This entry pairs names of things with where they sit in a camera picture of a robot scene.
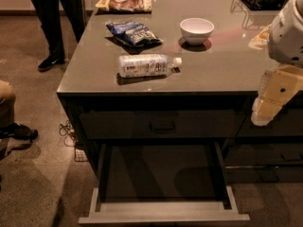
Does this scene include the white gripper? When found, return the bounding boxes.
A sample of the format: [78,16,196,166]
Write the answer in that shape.
[251,63,303,127]

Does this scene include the clear plastic water bottle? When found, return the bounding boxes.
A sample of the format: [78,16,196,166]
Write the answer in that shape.
[118,54,183,78]

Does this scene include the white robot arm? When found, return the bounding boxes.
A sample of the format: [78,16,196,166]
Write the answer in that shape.
[249,0,303,127]

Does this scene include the open middle drawer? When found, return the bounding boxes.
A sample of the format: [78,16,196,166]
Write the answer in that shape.
[79,143,250,227]

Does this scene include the closed top drawer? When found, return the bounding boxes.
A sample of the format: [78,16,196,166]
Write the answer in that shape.
[79,110,245,140]

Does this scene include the right cabinet drawers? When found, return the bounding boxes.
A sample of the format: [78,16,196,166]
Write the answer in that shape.
[224,93,303,183]

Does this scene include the yellow packet on counter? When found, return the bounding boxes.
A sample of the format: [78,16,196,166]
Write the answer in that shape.
[248,26,271,50]

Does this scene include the white ceramic bowl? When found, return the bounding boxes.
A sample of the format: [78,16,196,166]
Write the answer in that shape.
[180,18,214,45]

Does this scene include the blue chip bag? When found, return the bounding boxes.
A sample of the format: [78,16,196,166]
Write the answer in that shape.
[106,22,163,47]

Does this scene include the brown snack bag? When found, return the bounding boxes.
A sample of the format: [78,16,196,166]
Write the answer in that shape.
[96,0,152,13]

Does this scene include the standing person black trousers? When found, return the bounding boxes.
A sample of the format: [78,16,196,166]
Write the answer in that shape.
[30,0,86,72]

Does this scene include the seated person leg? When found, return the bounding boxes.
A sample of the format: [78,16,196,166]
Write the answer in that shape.
[0,80,38,141]

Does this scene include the cable bundle on floor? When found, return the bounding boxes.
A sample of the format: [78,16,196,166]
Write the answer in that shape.
[58,120,79,148]

